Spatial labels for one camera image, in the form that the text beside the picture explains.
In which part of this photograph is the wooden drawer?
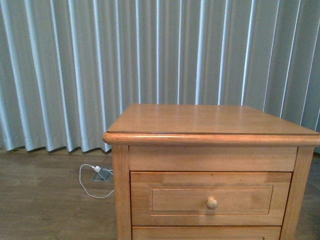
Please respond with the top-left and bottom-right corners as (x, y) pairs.
(132, 226), (281, 240)
(130, 171), (291, 226)

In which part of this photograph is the round wooden drawer knob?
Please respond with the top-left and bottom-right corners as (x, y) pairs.
(206, 197), (218, 210)

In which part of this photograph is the wooden nightstand cabinet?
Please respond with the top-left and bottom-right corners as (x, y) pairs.
(103, 104), (320, 240)

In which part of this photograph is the white floor plug adapter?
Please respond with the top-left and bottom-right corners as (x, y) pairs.
(93, 166), (101, 173)

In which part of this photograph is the metal floor outlet box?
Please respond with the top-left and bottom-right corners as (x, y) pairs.
(91, 167), (113, 182)

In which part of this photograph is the grey pleated curtain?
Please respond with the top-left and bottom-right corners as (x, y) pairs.
(0, 0), (320, 152)

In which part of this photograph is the white floor cable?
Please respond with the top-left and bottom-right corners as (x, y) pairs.
(79, 163), (115, 199)

